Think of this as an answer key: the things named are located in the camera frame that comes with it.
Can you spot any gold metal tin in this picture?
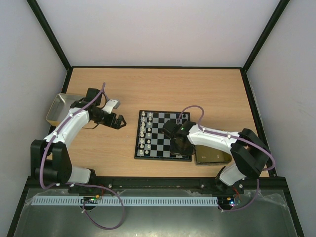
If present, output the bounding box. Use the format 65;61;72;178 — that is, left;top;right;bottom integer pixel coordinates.
195;145;232;166

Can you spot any black white chess board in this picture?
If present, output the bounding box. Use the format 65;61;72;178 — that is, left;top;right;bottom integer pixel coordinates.
134;110;192;162

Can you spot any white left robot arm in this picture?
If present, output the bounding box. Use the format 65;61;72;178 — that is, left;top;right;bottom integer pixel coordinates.
30;88;126;189

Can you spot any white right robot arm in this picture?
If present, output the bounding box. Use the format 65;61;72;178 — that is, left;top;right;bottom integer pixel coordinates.
162;121;272;194

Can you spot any silver metal tin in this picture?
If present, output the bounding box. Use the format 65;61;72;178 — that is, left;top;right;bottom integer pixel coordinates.
46;93;83;126

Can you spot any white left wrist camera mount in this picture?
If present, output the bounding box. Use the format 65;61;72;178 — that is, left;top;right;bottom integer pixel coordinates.
102;99;120;114

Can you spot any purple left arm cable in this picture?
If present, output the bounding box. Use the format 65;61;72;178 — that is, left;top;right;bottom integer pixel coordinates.
40;82;126;228

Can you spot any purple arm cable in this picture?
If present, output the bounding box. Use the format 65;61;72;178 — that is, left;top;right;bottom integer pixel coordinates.
176;105;276;213
40;82;126;228

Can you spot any light blue slotted cable duct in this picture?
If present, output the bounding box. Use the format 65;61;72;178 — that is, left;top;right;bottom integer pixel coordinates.
31;196;218;207

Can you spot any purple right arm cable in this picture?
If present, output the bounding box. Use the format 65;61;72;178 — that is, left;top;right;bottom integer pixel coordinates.
176;105;276;213

